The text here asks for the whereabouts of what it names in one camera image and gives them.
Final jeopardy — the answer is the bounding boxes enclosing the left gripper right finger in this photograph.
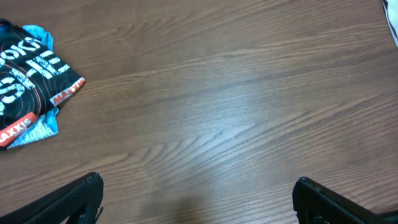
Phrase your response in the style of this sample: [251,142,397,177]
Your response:
[292,177,397,224]

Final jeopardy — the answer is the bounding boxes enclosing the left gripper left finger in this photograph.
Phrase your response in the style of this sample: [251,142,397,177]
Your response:
[1,172,104,224]

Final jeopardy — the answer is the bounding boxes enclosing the black orange patterned t-shirt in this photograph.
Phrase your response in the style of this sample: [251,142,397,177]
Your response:
[1,19,85,151]

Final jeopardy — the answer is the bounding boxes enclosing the folded light blue t-shirt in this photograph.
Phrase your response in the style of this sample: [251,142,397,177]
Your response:
[7,25,60,149]

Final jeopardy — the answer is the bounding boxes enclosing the beige pink garment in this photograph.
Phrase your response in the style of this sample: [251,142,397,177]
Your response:
[381,0,398,46]

